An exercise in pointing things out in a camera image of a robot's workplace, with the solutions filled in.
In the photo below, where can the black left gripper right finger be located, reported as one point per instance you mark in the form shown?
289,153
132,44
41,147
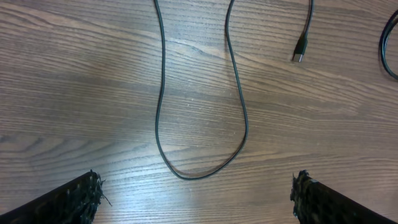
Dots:
315,203

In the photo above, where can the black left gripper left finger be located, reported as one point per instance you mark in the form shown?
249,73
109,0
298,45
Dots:
75,202

